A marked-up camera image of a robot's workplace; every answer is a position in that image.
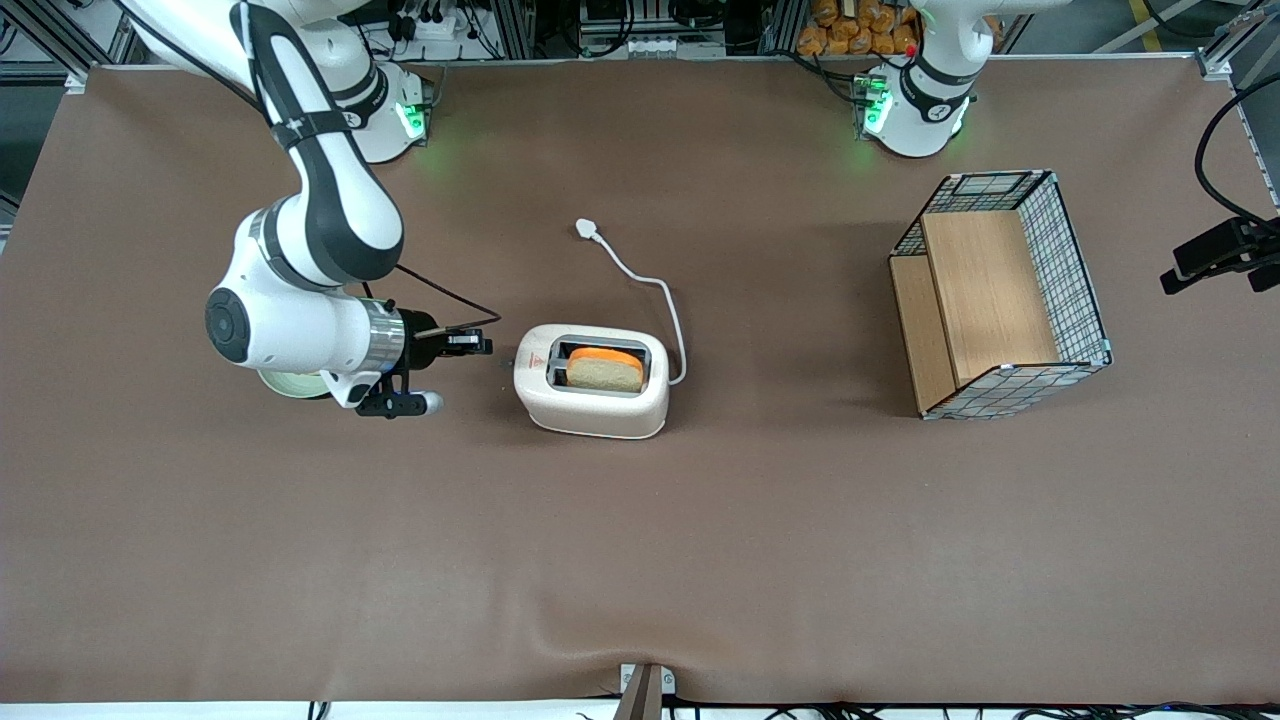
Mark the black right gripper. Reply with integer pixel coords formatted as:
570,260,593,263
400,308,494,374

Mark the cream white toaster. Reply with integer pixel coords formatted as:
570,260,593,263
513,323,671,441

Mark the bread slice with orange crust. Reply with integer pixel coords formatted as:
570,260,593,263
566,346,646,394

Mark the pale green round plate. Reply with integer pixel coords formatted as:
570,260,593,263
256,368,333,401

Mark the white power strip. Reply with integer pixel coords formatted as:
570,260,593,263
392,0,473,43

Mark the white terminal block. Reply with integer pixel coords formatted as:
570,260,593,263
625,35,727,59

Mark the pile of orange buns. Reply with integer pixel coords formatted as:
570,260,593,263
797,0,919,58

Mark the wooden shelf insert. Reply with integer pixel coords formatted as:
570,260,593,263
890,208,1063,416

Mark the black clamp device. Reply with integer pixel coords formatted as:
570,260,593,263
1160,215,1280,296

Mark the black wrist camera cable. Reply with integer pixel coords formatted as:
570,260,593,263
112,0,503,337

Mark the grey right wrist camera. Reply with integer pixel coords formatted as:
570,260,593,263
355,385,445,420

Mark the white toaster power cable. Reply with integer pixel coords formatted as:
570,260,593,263
575,218,689,387

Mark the metal table edge bracket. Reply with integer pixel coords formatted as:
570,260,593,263
618,663,677,720

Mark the aluminium frame profile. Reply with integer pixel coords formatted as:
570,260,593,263
1198,0,1280,83
0,0,136,93

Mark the black wire mesh basket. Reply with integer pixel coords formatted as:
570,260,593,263
888,168,1114,421

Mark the thick black cable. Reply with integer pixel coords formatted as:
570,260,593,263
1195,72,1280,226

